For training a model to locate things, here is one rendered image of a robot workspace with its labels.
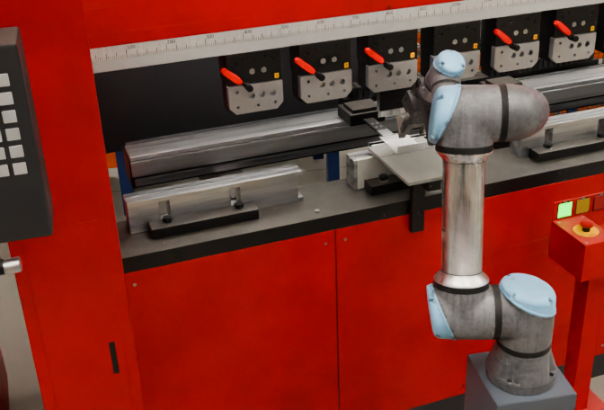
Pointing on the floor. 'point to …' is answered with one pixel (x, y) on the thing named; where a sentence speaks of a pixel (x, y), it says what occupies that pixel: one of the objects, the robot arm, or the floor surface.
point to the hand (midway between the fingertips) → (412, 135)
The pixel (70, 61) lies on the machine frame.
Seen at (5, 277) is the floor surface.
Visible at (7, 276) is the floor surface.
